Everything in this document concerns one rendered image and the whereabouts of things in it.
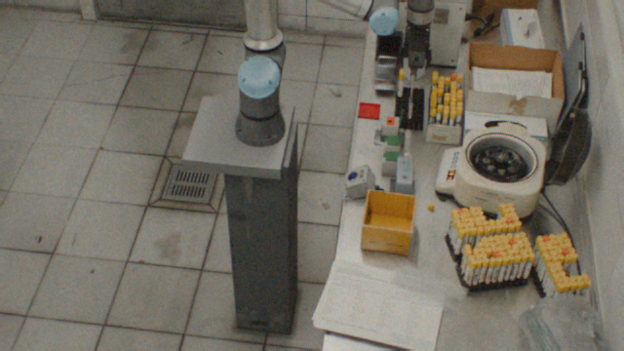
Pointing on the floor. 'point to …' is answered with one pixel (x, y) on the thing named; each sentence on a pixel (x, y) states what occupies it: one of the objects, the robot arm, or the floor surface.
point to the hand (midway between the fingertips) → (412, 78)
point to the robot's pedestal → (265, 245)
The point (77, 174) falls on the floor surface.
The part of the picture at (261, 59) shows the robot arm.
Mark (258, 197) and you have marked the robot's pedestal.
